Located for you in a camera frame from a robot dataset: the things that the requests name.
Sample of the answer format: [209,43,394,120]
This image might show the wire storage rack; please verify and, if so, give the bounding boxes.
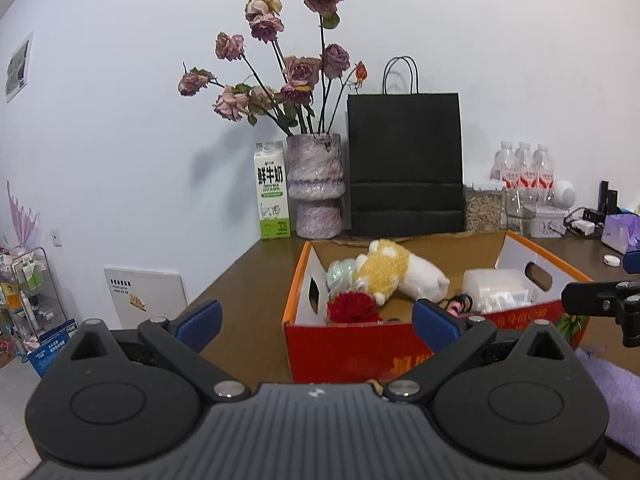
[0,246,68,356]

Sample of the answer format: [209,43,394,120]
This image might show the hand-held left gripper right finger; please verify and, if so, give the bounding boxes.
[385,298,573,403]

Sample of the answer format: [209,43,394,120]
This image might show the purple cloth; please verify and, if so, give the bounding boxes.
[575,347,640,456]

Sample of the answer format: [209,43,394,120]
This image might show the clear water bottle red label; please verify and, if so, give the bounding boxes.
[515,141,535,188]
[532,143,556,191]
[492,141,518,188]

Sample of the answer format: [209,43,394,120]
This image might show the black upright device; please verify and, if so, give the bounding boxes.
[599,180,618,213]

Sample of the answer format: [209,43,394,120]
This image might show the iridescent plastic bag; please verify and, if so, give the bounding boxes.
[326,258,361,293]

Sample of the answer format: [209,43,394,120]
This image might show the braided cable with pink tie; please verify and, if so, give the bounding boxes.
[442,295,473,318]

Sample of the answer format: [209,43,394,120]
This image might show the red cardboard box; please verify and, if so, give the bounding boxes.
[281,230,596,386]

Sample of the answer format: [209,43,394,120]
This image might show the green and white milk carton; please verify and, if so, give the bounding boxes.
[254,141,292,241]

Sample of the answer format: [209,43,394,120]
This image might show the wall poster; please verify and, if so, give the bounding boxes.
[5,32,34,104]

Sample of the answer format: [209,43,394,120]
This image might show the white flat panel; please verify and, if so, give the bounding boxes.
[103,266,189,331]

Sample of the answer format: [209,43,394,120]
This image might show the wooden desktop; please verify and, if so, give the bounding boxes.
[187,230,640,461]

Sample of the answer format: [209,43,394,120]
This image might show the purple marbled vase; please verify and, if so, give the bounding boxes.
[285,132,346,240]

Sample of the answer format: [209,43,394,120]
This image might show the white tin box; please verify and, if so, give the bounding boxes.
[530,205,568,238]

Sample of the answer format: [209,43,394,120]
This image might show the clear container of pellets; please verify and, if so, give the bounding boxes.
[462,182,505,233]

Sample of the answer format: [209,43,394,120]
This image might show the purple tissue pack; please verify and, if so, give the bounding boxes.
[601,213,640,254]

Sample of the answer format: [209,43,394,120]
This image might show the dried pink roses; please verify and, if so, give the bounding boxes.
[178,0,368,136]

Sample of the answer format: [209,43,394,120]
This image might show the yellow and white plush toy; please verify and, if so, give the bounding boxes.
[350,239,451,306]

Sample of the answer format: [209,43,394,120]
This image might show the clear drinking glass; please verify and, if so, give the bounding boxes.
[506,195,538,236]

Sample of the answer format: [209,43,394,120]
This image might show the blue printed carton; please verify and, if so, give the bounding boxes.
[27,319,78,378]

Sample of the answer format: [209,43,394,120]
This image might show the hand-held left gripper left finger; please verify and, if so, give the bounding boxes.
[65,300,251,403]

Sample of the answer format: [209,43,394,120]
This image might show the red artificial flower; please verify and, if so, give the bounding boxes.
[327,291,383,325]

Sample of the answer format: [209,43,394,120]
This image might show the white tissue pack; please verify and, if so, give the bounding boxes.
[461,268,533,311]

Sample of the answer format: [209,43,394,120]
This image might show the white tissue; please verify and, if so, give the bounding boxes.
[480,290,531,313]

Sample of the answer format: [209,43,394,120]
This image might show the black paper bag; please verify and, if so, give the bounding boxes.
[346,56,466,238]

